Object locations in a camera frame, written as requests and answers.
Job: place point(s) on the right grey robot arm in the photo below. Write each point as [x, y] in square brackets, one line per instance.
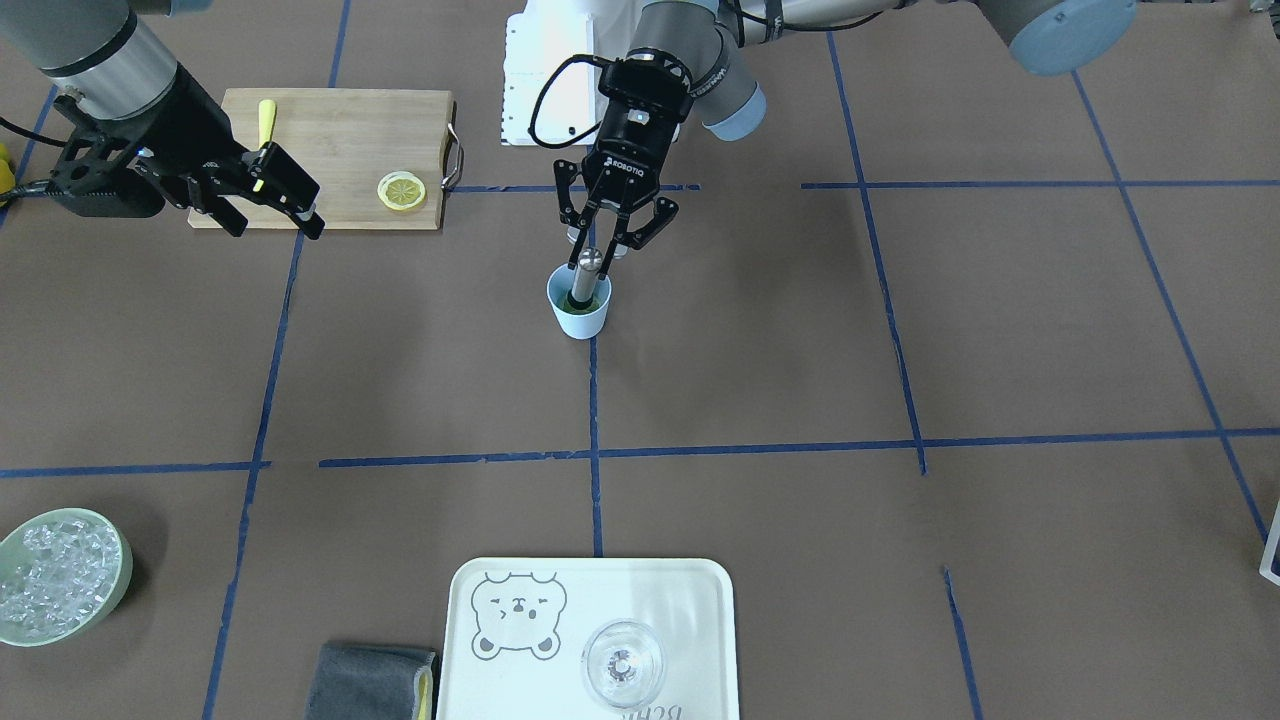
[103, 55]

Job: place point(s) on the bamboo cutting board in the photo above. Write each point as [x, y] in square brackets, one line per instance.
[347, 139]

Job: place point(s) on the folded grey cloth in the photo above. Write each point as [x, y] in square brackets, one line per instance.
[372, 681]

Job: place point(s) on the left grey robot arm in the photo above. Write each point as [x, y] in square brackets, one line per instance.
[710, 38]

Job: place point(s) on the cream bear serving tray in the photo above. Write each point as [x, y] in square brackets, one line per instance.
[516, 629]

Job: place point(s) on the yellow lemon slice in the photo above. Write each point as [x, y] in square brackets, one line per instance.
[401, 190]
[568, 305]

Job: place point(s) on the white wire cup rack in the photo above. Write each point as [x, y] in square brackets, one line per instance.
[1268, 560]

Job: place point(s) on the yellow plastic knife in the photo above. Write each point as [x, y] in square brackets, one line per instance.
[267, 119]

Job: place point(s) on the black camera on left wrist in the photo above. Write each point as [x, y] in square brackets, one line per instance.
[659, 86]

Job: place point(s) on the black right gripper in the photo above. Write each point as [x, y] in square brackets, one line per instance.
[192, 125]

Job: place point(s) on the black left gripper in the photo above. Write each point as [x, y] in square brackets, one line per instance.
[625, 158]

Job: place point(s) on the green bowl of ice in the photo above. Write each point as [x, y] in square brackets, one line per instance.
[63, 572]

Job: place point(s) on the steel muddler black tip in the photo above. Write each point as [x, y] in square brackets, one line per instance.
[586, 274]

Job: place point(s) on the clear wine glass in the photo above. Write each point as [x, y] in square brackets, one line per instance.
[624, 665]

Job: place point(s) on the whole yellow lemon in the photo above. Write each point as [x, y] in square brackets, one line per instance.
[7, 176]

